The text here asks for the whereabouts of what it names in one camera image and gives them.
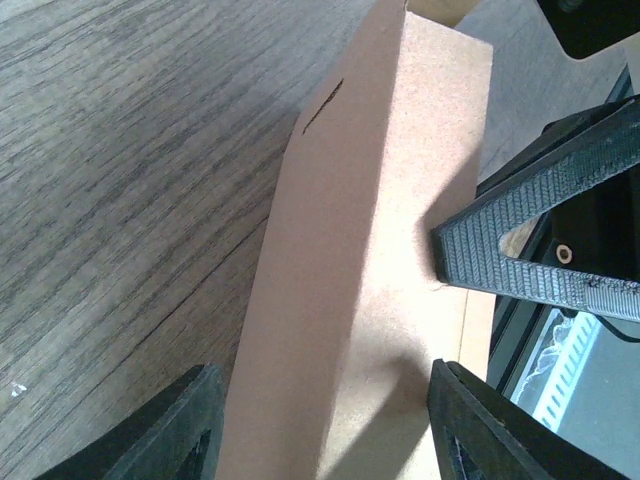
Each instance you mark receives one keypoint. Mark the light blue slotted cable duct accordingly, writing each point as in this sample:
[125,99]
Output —
[566,372]

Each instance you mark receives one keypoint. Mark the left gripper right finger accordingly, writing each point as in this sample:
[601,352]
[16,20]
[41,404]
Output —
[480,434]

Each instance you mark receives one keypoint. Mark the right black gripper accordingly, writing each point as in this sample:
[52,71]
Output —
[584,28]

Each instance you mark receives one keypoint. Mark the brown cardboard box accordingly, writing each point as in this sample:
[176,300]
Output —
[346,314]

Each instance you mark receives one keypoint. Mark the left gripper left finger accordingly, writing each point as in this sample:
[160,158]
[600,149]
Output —
[175,435]

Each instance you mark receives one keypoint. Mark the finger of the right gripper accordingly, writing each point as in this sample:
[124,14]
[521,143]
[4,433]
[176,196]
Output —
[577,153]

